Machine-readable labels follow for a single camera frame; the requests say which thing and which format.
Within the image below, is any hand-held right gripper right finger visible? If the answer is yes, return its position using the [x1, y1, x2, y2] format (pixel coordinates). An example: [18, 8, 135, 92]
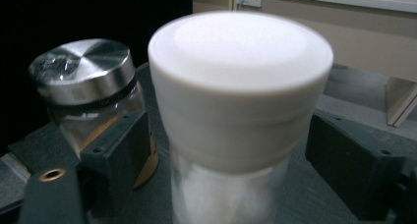
[305, 109, 417, 222]

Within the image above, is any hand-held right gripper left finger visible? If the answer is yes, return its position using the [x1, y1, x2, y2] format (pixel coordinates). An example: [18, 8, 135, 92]
[80, 110, 158, 219]

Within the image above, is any black metal-legged shelf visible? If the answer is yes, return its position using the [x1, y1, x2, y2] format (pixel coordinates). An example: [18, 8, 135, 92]
[0, 62, 417, 224]

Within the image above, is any glass jar with metal lid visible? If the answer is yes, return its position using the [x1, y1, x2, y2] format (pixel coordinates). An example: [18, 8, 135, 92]
[28, 37, 160, 189]

